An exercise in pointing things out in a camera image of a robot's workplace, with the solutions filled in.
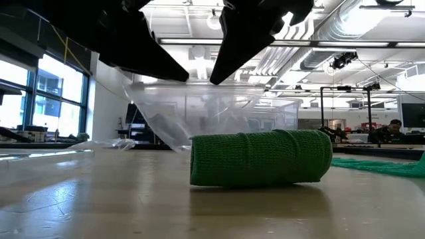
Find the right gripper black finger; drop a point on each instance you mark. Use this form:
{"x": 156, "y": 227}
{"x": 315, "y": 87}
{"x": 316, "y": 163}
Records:
{"x": 239, "y": 40}

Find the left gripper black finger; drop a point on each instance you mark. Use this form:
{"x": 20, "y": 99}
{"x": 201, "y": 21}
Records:
{"x": 142, "y": 53}

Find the clear plastic bag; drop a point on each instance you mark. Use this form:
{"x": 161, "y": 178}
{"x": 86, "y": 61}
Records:
{"x": 156, "y": 109}
{"x": 109, "y": 144}

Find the teal green ribbed bandage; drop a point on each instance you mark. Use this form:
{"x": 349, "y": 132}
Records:
{"x": 382, "y": 167}

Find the long LED light bar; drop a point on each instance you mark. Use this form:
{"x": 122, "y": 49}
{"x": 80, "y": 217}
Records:
{"x": 189, "y": 41}

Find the black monitor on stand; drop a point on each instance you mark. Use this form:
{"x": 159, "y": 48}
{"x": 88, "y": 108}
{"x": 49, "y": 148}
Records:
{"x": 133, "y": 114}

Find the large blue-framed window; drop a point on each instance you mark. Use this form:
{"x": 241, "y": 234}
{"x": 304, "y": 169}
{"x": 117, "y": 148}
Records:
{"x": 59, "y": 79}

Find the clear plastic container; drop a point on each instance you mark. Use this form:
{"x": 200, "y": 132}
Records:
{"x": 282, "y": 113}

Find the black ceiling track fixture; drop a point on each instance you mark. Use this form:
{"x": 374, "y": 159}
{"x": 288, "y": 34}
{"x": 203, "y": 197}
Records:
{"x": 388, "y": 6}

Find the black distant robot arms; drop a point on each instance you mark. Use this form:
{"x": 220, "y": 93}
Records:
{"x": 332, "y": 132}

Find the dark bench with equipment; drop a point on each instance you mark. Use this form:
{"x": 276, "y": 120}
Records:
{"x": 33, "y": 136}

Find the white ceiling unit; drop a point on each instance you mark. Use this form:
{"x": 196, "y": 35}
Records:
{"x": 411, "y": 78}

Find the person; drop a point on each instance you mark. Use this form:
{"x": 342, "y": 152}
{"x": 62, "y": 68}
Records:
{"x": 395, "y": 127}

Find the black distant table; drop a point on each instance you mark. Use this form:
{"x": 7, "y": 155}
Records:
{"x": 382, "y": 152}

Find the black computer monitor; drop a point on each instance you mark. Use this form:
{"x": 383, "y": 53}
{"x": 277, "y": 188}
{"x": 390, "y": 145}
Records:
{"x": 413, "y": 114}

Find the silver ventilation duct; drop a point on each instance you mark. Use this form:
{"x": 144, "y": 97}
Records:
{"x": 345, "y": 20}

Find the black overhead camera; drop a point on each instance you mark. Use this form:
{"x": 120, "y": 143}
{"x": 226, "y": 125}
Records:
{"x": 343, "y": 60}

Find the black distant robot station frame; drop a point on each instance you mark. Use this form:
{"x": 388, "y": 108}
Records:
{"x": 322, "y": 109}

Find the black camera on distant frame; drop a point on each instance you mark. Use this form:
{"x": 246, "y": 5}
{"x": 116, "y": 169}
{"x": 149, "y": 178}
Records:
{"x": 374, "y": 86}

